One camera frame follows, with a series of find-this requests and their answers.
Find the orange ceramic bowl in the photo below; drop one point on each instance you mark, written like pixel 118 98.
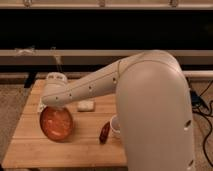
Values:
pixel 56 124

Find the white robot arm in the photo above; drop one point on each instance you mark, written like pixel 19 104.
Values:
pixel 153 105

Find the white sponge block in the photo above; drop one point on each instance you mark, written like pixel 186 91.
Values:
pixel 86 106

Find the white paper cup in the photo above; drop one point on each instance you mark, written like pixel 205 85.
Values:
pixel 115 127

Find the red sausage toy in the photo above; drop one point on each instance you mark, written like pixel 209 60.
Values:
pixel 104 133

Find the wooden table board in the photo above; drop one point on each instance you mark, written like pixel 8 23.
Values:
pixel 30 148

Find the white tube bottle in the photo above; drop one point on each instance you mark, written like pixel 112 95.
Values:
pixel 40 108

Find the blue box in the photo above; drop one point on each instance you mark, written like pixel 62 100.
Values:
pixel 195 98

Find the grey metal rail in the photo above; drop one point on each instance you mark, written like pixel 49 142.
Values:
pixel 94 57

